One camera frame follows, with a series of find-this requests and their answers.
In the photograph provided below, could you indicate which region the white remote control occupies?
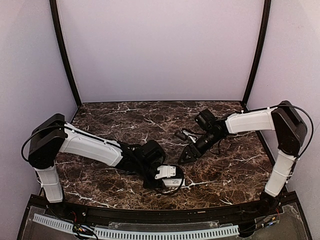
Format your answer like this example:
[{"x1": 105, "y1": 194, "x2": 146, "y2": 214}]
[{"x1": 162, "y1": 178, "x2": 185, "y2": 188}]

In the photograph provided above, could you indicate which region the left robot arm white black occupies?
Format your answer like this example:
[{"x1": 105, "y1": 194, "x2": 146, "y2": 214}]
[{"x1": 23, "y1": 113, "x2": 166, "y2": 203}]

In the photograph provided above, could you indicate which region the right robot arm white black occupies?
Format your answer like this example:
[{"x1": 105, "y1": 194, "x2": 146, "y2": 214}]
[{"x1": 178, "y1": 100, "x2": 314, "y2": 212}]

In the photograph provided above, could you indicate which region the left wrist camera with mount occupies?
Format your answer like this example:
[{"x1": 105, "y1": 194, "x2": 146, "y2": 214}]
[{"x1": 154, "y1": 165, "x2": 176, "y2": 180}]

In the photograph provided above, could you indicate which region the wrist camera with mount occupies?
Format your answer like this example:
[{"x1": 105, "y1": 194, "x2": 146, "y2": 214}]
[
  {"x1": 174, "y1": 128, "x2": 202, "y2": 143},
  {"x1": 154, "y1": 165, "x2": 176, "y2": 180}
]

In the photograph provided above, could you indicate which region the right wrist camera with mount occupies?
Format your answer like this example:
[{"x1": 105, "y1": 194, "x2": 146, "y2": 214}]
[{"x1": 174, "y1": 128, "x2": 202, "y2": 143}]

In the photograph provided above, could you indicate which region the grey slotted cable duct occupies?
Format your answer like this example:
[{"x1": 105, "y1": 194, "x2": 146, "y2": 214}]
[{"x1": 32, "y1": 213, "x2": 240, "y2": 240}]

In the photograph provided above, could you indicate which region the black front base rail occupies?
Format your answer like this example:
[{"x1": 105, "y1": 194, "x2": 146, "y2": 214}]
[{"x1": 24, "y1": 191, "x2": 305, "y2": 231}]

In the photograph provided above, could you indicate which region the black right frame post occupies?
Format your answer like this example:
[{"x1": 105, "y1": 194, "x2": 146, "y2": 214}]
[{"x1": 241, "y1": 0, "x2": 272, "y2": 106}]

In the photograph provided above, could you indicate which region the black frame post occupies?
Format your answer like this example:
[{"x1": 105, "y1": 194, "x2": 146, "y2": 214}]
[
  {"x1": 49, "y1": 0, "x2": 82, "y2": 108},
  {"x1": 241, "y1": 0, "x2": 272, "y2": 106}
]

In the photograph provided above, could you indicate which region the black left frame post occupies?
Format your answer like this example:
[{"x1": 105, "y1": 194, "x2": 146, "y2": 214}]
[{"x1": 49, "y1": 0, "x2": 82, "y2": 108}]

